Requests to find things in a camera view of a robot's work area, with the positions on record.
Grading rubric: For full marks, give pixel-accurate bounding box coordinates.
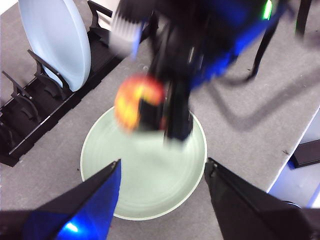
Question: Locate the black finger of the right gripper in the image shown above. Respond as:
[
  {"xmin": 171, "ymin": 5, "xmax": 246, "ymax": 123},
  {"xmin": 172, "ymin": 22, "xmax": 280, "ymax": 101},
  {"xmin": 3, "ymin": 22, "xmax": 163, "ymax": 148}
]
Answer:
[
  {"xmin": 163, "ymin": 78, "xmax": 195, "ymax": 148},
  {"xmin": 136, "ymin": 96, "xmax": 165, "ymax": 132}
]

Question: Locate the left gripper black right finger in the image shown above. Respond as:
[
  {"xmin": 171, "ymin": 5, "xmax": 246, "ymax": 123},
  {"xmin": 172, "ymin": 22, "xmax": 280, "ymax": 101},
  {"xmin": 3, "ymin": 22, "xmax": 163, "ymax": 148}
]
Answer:
[{"xmin": 204, "ymin": 157, "xmax": 320, "ymax": 240}]

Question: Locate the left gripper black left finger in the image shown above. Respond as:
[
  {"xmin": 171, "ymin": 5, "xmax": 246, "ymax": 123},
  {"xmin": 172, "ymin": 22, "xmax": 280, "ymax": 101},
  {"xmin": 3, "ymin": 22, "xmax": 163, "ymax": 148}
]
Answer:
[{"xmin": 0, "ymin": 158, "xmax": 123, "ymax": 240}]

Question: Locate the red yellow apple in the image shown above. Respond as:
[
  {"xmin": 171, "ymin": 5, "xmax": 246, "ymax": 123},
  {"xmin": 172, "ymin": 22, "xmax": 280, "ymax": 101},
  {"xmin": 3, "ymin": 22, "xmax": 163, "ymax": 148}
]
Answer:
[{"xmin": 114, "ymin": 74, "xmax": 167, "ymax": 133}]

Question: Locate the green round plate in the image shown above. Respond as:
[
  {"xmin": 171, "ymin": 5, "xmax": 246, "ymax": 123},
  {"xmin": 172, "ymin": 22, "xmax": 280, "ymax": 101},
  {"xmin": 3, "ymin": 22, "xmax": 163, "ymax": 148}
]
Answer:
[{"xmin": 79, "ymin": 105, "xmax": 208, "ymax": 221}]

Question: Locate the black plate rack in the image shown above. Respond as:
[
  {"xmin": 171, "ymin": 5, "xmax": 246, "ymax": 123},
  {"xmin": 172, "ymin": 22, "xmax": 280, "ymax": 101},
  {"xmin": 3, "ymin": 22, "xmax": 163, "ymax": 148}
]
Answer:
[{"xmin": 0, "ymin": 0, "xmax": 123, "ymax": 168}]

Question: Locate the blue round plate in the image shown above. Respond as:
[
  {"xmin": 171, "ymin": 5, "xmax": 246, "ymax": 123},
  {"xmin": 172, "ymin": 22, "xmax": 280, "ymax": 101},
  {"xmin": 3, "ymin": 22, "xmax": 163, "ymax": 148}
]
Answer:
[{"xmin": 17, "ymin": 0, "xmax": 91, "ymax": 93}]

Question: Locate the black flat box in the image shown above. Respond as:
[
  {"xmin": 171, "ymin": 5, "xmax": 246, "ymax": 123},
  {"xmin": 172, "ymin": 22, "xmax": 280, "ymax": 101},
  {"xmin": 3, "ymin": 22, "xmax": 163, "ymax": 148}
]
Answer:
[{"xmin": 291, "ymin": 139, "xmax": 320, "ymax": 169}]

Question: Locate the thin black stand leg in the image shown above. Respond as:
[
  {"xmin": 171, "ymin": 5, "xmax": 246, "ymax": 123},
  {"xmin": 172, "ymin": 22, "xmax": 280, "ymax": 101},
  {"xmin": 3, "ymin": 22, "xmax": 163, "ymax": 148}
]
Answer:
[{"xmin": 246, "ymin": 23, "xmax": 278, "ymax": 81}]

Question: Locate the pale grey camera box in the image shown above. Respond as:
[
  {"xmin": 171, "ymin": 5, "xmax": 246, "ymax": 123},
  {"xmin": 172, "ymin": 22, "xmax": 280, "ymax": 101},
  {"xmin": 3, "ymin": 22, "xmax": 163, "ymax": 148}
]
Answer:
[{"xmin": 109, "ymin": 6, "xmax": 145, "ymax": 57}]

